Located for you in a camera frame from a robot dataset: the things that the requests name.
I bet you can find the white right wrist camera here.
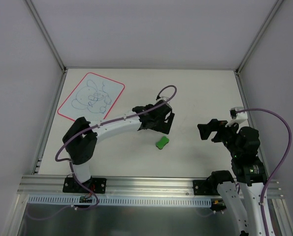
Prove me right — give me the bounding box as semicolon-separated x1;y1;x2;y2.
226;107;248;127

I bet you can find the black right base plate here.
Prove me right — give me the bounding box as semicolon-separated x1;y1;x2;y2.
193;179;215;196

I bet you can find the left aluminium frame post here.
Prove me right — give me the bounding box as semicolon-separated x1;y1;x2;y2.
24;0;66;72

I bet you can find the green whiteboard eraser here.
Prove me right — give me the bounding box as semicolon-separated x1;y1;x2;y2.
156;136;169;150

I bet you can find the pink framed whiteboard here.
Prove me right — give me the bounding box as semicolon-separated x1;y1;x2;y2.
57;72;125;121

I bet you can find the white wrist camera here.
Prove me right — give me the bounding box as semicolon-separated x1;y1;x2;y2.
155;95;171;107
226;107;248;127

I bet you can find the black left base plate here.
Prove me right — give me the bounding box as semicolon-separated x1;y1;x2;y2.
62;177;107;194

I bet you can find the aluminium frame post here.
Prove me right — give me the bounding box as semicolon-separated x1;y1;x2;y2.
24;0;66;72
235;0;284;75

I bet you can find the aluminium mounting rail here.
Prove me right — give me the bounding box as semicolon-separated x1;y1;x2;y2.
17;174;284;197

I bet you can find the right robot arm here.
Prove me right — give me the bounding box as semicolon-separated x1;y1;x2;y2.
197;119;270;236

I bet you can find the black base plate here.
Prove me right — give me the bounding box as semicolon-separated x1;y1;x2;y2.
62;177;107;194
193;179;215;196

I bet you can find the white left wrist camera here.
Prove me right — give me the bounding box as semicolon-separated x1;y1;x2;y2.
155;95;171;107

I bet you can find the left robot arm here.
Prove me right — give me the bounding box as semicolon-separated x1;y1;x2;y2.
63;100;175;192

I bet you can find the right aluminium frame post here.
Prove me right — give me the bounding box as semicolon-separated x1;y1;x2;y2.
235;0;284;75

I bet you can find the white slotted cable duct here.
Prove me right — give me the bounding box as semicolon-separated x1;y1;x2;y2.
28;195;212;208

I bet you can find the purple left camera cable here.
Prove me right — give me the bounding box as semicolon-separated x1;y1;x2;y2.
55;85;178;211

